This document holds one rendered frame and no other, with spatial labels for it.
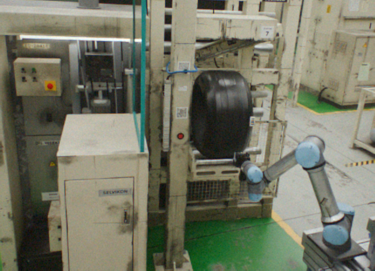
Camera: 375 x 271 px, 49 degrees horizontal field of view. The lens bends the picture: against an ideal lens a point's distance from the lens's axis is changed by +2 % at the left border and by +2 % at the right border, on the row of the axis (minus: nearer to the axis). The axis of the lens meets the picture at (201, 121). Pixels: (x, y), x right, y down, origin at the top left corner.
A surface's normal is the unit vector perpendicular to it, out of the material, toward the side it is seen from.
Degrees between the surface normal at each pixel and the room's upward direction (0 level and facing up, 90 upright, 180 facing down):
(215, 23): 90
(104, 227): 90
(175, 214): 90
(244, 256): 0
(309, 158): 83
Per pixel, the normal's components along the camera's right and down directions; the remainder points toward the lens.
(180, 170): 0.22, 0.35
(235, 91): 0.19, -0.46
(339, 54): -0.92, 0.08
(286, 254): 0.06, -0.94
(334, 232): -0.41, 0.40
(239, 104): 0.22, -0.18
